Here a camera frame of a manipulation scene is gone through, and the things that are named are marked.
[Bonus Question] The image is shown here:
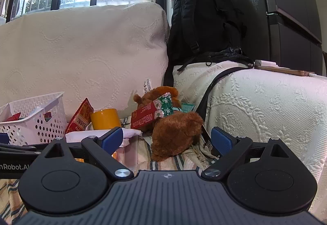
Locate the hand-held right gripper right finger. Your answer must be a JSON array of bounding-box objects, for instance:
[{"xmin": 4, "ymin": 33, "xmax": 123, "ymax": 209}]
[{"xmin": 201, "ymin": 126, "xmax": 293, "ymax": 181}]

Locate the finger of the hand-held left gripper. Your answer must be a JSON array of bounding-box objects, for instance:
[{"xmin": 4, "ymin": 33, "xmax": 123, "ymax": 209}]
[{"xmin": 0, "ymin": 132, "xmax": 44, "ymax": 154}]

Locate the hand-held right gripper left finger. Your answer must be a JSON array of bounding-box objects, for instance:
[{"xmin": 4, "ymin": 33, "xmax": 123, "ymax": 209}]
[{"xmin": 41, "ymin": 126, "xmax": 134, "ymax": 181}]

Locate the yellow cup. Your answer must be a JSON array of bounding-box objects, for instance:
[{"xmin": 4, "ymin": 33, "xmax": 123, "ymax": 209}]
[{"xmin": 90, "ymin": 109, "xmax": 121, "ymax": 131}]

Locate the white perforated plastic basket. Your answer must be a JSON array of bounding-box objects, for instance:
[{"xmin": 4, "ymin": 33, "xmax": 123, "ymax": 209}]
[{"xmin": 0, "ymin": 91, "xmax": 67, "ymax": 146}]

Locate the red snack packet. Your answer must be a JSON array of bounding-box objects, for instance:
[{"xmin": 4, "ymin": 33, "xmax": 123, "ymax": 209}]
[{"xmin": 65, "ymin": 98, "xmax": 94, "ymax": 135}]

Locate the red box with floral end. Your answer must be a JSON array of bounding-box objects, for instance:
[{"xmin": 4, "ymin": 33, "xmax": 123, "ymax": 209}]
[{"xmin": 130, "ymin": 92, "xmax": 175, "ymax": 130}]

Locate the white crumpled cloth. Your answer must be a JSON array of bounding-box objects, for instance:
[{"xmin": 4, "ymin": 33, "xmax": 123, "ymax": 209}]
[{"xmin": 66, "ymin": 128, "xmax": 143, "ymax": 149}]

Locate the striped bed sheet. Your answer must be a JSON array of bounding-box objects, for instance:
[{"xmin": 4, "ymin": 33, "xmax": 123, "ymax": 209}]
[{"xmin": 0, "ymin": 123, "xmax": 221, "ymax": 225}]

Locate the teal paper tag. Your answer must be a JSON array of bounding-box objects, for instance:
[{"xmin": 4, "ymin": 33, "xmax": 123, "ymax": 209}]
[{"xmin": 181, "ymin": 103, "xmax": 196, "ymax": 113}]

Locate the brown plush toy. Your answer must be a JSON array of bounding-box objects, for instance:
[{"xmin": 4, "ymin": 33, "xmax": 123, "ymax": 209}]
[{"xmin": 133, "ymin": 86, "xmax": 205, "ymax": 162}]

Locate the white embossed bedspread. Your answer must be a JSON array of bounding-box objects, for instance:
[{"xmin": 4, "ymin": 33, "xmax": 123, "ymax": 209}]
[{"xmin": 172, "ymin": 60, "xmax": 327, "ymax": 216}]

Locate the white quilted cushion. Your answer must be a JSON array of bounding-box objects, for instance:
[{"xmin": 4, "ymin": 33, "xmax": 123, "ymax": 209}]
[{"xmin": 0, "ymin": 1, "xmax": 171, "ymax": 124}]

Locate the thin tan board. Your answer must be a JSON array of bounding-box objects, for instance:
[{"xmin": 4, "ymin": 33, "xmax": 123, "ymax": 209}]
[{"xmin": 255, "ymin": 66, "xmax": 316, "ymax": 77}]

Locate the black backpack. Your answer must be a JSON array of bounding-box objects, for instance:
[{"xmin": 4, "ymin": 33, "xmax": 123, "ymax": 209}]
[{"xmin": 163, "ymin": 0, "xmax": 256, "ymax": 120}]

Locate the dark wardrobe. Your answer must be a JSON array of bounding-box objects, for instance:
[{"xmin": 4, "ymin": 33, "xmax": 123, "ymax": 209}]
[{"xmin": 252, "ymin": 0, "xmax": 327, "ymax": 75}]

